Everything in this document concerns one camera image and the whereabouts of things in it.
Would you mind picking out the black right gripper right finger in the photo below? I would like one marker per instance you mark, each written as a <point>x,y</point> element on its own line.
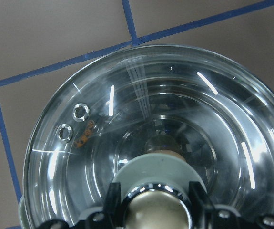
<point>206,215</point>

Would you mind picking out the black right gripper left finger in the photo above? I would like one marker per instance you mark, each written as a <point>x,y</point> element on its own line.
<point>96,219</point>

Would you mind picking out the brown egg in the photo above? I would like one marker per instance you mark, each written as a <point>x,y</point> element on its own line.
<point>164,144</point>

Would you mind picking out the glass pot lid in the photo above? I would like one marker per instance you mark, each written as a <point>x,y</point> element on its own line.
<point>175,100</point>

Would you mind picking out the white cooking pot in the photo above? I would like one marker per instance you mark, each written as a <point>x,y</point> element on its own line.
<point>22,212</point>

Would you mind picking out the brown paper table cover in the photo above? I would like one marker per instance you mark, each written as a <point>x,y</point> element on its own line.
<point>38,33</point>

